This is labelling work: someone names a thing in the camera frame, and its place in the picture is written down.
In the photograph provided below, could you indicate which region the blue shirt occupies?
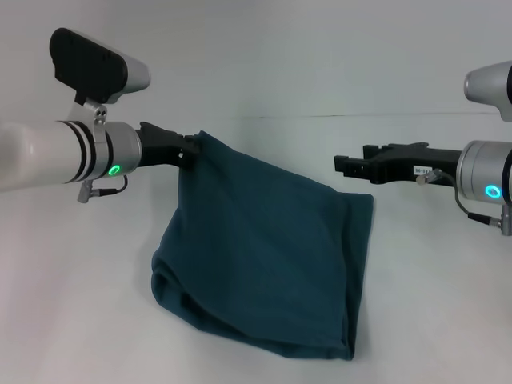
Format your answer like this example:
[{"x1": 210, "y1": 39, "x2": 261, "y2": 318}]
[{"x1": 150, "y1": 130, "x2": 375, "y2": 350}]

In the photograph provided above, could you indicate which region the right arm cable with plug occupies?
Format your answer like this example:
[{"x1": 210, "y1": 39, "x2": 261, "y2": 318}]
[{"x1": 415, "y1": 169, "x2": 512, "y2": 238}]

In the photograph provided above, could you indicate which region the arm cable with plug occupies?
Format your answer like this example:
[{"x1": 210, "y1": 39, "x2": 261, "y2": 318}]
[
  {"x1": 77, "y1": 174, "x2": 129, "y2": 204},
  {"x1": 415, "y1": 169, "x2": 512, "y2": 238}
]

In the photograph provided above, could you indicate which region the left arm cable with plug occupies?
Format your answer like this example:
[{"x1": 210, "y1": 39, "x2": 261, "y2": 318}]
[{"x1": 77, "y1": 174, "x2": 129, "y2": 204}]

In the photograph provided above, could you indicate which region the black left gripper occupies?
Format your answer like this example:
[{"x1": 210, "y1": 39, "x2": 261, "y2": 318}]
[{"x1": 135, "y1": 122, "x2": 203, "y2": 170}]

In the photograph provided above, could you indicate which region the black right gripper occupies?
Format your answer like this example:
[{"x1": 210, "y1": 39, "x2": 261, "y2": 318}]
[{"x1": 334, "y1": 142, "x2": 464, "y2": 186}]

